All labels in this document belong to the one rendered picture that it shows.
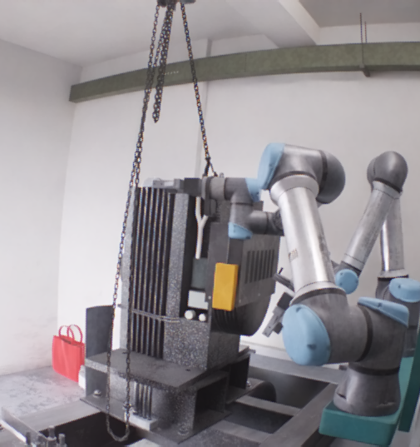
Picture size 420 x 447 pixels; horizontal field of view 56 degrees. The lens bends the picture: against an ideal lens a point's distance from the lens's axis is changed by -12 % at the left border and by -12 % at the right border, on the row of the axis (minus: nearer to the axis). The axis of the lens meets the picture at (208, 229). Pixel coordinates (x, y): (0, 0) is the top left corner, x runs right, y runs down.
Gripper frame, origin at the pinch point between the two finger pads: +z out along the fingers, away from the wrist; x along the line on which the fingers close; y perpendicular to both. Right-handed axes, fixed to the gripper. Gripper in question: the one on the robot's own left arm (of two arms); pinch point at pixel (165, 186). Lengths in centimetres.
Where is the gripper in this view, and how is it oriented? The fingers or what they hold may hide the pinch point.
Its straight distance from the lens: 149.3
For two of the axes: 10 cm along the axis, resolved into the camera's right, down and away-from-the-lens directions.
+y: 0.6, -10.0, 0.3
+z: -9.6, -0.6, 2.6
